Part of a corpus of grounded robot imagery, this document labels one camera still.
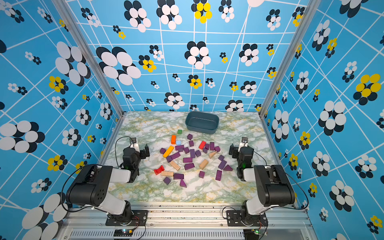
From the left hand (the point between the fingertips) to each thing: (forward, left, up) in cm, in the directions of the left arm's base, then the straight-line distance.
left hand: (140, 144), depth 93 cm
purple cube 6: (-2, -13, -5) cm, 14 cm away
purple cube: (+11, -30, -6) cm, 33 cm away
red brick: (+4, -40, -7) cm, 40 cm away
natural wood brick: (-12, -23, -7) cm, 26 cm away
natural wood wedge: (-4, -45, -6) cm, 45 cm away
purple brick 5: (-12, -31, -7) cm, 34 cm away
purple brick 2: (-10, -51, -7) cm, 53 cm away
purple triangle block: (-13, -54, -6) cm, 56 cm away
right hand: (0, -65, 0) cm, 65 cm away
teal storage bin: (+23, -40, -5) cm, 46 cm away
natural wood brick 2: (-16, -17, -7) cm, 25 cm away
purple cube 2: (0, -49, -5) cm, 49 cm away
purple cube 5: (-21, -18, -7) cm, 28 cm away
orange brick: (+9, -19, -8) cm, 22 cm away
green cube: (+16, -23, -7) cm, 28 cm away
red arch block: (-15, -12, -7) cm, 20 cm away
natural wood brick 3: (-11, -40, -6) cm, 42 cm away
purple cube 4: (-17, -38, -6) cm, 43 cm away
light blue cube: (+5, -23, -6) cm, 24 cm away
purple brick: (+3, -46, -7) cm, 46 cm away
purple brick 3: (-17, -48, -6) cm, 52 cm away
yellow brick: (-3, -16, -7) cm, 18 cm away
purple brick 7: (-4, -21, -8) cm, 23 cm away
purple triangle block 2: (-23, -28, -5) cm, 36 cm away
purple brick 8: (-3, -33, -7) cm, 34 cm away
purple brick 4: (-18, -25, -8) cm, 31 cm away
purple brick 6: (-7, -30, -7) cm, 31 cm away
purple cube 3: (-6, -51, -7) cm, 52 cm away
